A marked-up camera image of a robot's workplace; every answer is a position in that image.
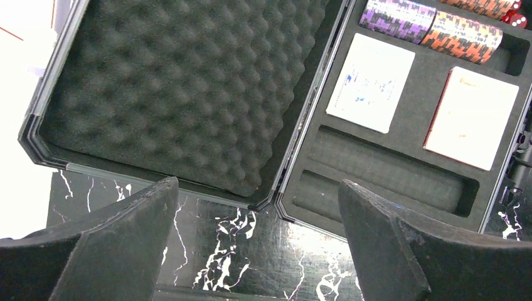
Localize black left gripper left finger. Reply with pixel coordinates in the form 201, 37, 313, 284
1, 177, 179, 300

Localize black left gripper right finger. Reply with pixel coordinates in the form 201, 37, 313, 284
338, 180, 531, 300

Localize red playing card box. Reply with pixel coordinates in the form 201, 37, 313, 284
423, 66, 519, 171

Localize blue playing card box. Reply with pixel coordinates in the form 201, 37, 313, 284
326, 33, 415, 134

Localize black poker set case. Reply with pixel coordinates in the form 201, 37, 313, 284
18, 1, 531, 236

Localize orange black poker chip stack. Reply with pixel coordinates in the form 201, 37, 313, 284
420, 11, 503, 65

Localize purple black poker chip stack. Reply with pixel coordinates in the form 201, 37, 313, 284
359, 0, 437, 45

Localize red dice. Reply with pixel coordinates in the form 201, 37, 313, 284
501, 0, 528, 29

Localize brown poker chip stack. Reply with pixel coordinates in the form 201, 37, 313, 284
439, 0, 521, 19

